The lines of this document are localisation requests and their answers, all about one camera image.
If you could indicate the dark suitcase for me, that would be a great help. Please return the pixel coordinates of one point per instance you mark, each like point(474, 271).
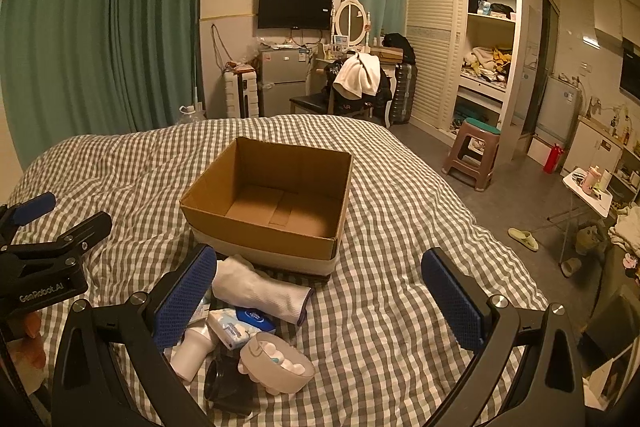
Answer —
point(405, 76)

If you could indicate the dark wooden chair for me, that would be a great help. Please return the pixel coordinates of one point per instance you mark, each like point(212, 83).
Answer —
point(329, 102)

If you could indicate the green slipper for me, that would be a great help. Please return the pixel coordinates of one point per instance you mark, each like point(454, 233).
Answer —
point(525, 238)

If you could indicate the white small bottle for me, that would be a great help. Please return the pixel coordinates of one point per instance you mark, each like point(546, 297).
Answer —
point(197, 344)

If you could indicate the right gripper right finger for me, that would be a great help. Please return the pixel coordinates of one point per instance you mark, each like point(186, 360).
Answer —
point(547, 387)

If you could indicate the clear water jug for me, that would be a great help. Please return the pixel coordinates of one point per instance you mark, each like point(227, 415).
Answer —
point(188, 114)

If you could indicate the white suitcase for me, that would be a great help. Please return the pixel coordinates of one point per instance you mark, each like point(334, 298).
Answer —
point(240, 85)

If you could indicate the black cylindrical object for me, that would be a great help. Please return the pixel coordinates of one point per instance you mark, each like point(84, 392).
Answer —
point(227, 389)

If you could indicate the grey checkered bed quilt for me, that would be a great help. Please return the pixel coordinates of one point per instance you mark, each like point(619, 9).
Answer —
point(383, 353)

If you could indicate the rolled white sock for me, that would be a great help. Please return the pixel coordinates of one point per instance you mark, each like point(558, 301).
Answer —
point(237, 282)

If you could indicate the open cardboard box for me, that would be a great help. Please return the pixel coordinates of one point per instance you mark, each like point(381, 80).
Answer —
point(280, 206)

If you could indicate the white open wardrobe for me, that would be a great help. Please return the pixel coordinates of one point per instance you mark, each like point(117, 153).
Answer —
point(475, 58)

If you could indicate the white folding side table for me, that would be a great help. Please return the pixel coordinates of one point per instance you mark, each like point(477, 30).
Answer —
point(585, 200)

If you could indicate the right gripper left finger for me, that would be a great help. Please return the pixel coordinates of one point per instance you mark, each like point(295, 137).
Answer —
point(89, 386)

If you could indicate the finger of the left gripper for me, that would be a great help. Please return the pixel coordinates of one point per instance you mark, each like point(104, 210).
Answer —
point(76, 241)
point(22, 214)

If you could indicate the green curtain left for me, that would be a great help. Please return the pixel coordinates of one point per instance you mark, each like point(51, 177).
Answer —
point(71, 67)

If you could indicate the blue tissue packet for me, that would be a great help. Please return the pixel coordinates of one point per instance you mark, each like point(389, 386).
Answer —
point(235, 327)

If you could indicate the white washing machine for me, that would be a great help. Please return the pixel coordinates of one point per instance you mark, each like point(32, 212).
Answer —
point(558, 113)

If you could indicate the black wall television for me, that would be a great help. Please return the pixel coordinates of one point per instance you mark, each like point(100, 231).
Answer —
point(294, 14)

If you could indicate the white towel on chair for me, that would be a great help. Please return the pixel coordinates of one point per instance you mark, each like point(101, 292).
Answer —
point(359, 75)

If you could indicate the small grey refrigerator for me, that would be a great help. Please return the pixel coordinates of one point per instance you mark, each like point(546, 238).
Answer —
point(283, 75)

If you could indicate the white round cotton-ball container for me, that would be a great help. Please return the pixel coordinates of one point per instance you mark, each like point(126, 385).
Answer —
point(274, 364)

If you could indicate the red fire extinguisher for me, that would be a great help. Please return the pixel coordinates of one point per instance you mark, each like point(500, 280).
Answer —
point(555, 154)

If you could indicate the white oval vanity mirror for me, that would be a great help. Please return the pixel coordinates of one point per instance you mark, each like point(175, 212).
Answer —
point(351, 23)

